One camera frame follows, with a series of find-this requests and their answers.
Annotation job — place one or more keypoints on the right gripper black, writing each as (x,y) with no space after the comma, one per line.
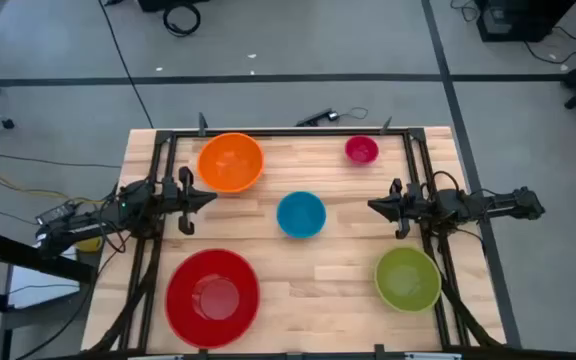
(407,206)

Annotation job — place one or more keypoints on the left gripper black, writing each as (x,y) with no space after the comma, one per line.
(184,197)

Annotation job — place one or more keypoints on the orange plastic bowl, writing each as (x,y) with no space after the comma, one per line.
(230,162)

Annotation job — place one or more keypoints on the small magenta plastic bowl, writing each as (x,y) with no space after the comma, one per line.
(361,149)

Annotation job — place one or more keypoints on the green plastic bowl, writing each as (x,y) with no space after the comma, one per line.
(407,279)

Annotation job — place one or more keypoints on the blue plastic bowl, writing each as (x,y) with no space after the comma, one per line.
(301,214)

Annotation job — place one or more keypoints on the large red plastic bowl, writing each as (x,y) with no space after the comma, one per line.
(212,298)

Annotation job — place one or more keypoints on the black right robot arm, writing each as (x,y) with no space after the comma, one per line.
(488,205)

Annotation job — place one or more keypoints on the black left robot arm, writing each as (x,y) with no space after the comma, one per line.
(93,222)

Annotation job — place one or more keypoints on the yellow tape roll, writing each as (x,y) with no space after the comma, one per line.
(89,244)

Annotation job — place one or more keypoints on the black power adapter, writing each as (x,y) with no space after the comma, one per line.
(55,213)

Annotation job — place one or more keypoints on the black equipment box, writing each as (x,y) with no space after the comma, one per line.
(518,20)

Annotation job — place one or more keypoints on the black aluminium table frame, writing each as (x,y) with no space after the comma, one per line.
(288,133)

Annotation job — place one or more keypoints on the white frame bracket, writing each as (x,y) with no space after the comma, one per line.
(433,356)

